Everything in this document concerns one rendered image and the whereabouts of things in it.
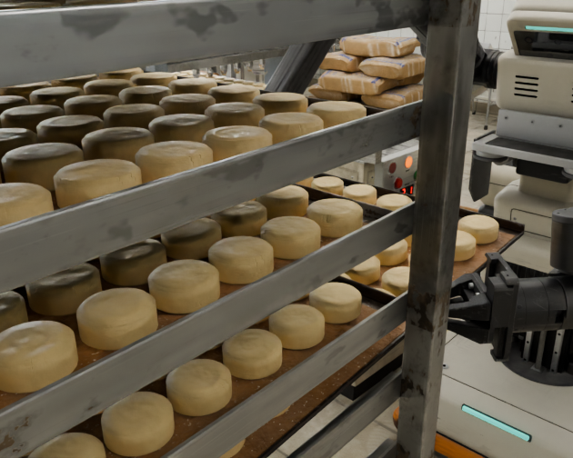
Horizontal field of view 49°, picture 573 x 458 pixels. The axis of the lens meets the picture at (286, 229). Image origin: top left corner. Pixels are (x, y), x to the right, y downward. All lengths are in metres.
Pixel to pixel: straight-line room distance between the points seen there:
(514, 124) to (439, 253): 0.96
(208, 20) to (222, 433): 0.27
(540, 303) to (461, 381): 1.16
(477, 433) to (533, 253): 0.54
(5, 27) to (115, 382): 0.19
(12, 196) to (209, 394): 0.21
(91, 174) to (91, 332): 0.10
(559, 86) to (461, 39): 0.96
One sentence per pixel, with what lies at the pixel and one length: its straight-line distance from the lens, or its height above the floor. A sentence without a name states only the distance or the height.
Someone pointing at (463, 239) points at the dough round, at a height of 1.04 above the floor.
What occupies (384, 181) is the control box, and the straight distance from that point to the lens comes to 1.79.
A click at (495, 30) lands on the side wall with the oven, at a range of 6.27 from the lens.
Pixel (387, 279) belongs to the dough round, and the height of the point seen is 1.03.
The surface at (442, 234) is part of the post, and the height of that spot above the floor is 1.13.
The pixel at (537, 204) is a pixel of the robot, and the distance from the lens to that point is 1.56.
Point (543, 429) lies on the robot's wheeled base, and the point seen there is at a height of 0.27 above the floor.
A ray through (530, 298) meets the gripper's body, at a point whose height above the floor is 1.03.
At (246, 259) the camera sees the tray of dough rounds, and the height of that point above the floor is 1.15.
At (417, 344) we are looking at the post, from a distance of 0.62.
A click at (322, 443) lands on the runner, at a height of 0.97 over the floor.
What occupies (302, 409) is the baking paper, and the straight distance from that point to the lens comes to 0.57.
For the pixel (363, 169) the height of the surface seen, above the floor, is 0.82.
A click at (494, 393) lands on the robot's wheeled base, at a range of 1.83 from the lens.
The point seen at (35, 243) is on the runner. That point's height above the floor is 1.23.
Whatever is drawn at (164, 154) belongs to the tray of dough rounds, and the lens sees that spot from 0.41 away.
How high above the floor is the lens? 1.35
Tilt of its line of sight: 23 degrees down
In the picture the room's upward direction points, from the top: 1 degrees counter-clockwise
